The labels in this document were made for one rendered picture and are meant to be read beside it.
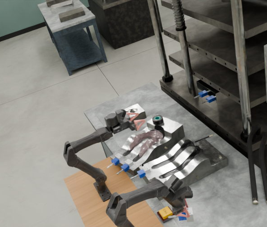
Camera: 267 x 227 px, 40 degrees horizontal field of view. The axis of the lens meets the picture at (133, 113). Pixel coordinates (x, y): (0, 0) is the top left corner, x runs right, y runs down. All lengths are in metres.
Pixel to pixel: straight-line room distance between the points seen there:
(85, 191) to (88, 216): 0.23
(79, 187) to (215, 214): 0.94
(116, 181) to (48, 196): 1.49
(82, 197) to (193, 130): 0.94
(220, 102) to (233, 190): 0.86
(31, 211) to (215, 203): 2.12
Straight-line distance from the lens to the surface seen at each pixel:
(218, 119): 2.88
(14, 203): 4.05
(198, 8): 2.84
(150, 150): 2.53
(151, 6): 3.21
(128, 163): 2.49
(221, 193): 2.28
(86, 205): 2.45
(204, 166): 2.34
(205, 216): 2.18
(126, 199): 1.74
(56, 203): 3.79
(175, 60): 3.29
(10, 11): 9.00
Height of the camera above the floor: 2.46
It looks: 32 degrees down
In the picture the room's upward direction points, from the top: 16 degrees counter-clockwise
